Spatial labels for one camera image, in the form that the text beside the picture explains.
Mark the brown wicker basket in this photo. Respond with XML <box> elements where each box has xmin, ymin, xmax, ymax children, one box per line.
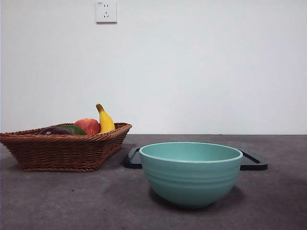
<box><xmin>0</xmin><ymin>122</ymin><xmax>133</xmax><ymax>172</ymax></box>

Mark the teal ceramic bowl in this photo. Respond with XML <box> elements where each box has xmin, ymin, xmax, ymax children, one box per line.
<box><xmin>139</xmin><ymin>141</ymin><xmax>243</xmax><ymax>208</ymax></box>

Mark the green mango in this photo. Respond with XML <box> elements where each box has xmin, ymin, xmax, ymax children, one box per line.
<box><xmin>59</xmin><ymin>124</ymin><xmax>87</xmax><ymax>135</ymax></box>

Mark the yellow banana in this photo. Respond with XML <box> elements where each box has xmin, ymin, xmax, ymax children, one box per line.
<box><xmin>95</xmin><ymin>103</ymin><xmax>116</xmax><ymax>134</ymax></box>

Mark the white wall socket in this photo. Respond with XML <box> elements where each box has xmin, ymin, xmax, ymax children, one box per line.
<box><xmin>96</xmin><ymin>0</ymin><xmax>118</xmax><ymax>24</ymax></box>

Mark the red apple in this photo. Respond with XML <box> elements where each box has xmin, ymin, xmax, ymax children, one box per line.
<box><xmin>73</xmin><ymin>117</ymin><xmax>101</xmax><ymax>135</ymax></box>

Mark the black rectangular tray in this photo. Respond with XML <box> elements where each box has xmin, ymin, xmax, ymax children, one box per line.
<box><xmin>123</xmin><ymin>147</ymin><xmax>269</xmax><ymax>171</ymax></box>

